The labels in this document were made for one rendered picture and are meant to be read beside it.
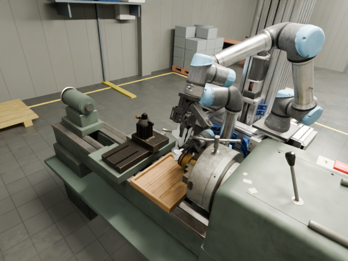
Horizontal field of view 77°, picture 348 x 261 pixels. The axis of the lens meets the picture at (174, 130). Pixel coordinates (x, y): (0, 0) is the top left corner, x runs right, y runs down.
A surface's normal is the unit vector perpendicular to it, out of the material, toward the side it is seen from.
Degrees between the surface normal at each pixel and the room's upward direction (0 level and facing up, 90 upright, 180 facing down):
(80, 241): 0
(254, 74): 90
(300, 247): 90
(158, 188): 0
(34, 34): 90
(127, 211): 0
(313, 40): 83
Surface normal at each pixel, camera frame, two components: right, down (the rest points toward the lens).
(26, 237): 0.06, -0.85
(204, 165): -0.35, -0.42
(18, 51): 0.71, 0.40
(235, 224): -0.63, 0.37
